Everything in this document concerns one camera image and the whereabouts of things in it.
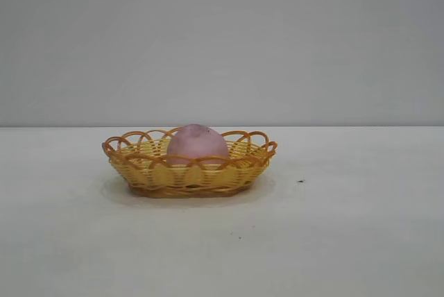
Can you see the yellow woven wicker basket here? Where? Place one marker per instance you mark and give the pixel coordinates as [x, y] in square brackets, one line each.
[208, 177]

